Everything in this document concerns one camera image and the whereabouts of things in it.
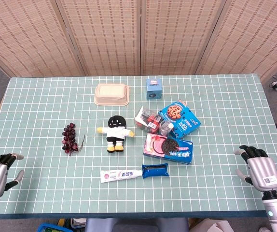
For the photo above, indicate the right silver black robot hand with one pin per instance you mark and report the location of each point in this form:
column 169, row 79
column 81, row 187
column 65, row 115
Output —
column 261, row 169

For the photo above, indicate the clear plastic test tube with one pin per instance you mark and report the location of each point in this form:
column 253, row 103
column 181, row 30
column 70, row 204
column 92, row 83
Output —
column 170, row 126

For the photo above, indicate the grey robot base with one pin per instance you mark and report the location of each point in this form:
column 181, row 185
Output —
column 136, row 226

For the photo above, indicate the white toothpaste tube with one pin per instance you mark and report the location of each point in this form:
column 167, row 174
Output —
column 119, row 175

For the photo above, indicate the blue plastic crate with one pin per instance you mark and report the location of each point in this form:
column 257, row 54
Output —
column 50, row 228

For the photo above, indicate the brown cardboard box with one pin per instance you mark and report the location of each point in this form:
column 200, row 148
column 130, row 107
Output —
column 208, row 227

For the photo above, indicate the green grid tablecloth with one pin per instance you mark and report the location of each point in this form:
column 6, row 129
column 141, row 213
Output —
column 44, row 108

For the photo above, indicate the dark red grape bunch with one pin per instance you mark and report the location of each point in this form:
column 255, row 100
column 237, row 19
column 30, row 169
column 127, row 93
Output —
column 69, row 139

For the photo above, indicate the black plug adapter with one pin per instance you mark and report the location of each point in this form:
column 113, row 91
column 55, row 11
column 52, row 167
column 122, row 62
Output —
column 276, row 84

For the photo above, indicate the blue chocolate chip cookie box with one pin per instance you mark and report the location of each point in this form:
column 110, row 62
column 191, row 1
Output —
column 182, row 120

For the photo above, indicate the pink and blue Oreo box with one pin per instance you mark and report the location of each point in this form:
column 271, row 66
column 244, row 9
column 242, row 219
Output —
column 170, row 148

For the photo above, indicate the small white box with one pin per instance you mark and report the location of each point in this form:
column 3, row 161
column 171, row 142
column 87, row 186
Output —
column 78, row 222

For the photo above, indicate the blue Oreo snack packet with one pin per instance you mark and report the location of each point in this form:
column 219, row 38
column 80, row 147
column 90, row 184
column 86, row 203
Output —
column 155, row 171

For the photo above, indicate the clear bag of coffee capsules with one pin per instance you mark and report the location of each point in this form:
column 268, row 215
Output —
column 147, row 119

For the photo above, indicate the black and white plush doll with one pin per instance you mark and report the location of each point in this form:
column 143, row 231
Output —
column 115, row 134

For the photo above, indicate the bamboo folding screen panel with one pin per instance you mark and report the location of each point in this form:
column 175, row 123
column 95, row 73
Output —
column 254, row 36
column 104, row 36
column 25, row 36
column 177, row 36

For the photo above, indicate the small light blue box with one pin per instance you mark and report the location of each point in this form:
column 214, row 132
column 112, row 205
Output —
column 154, row 88

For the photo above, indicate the beige plastic food container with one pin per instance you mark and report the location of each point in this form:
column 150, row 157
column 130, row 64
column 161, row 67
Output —
column 111, row 94

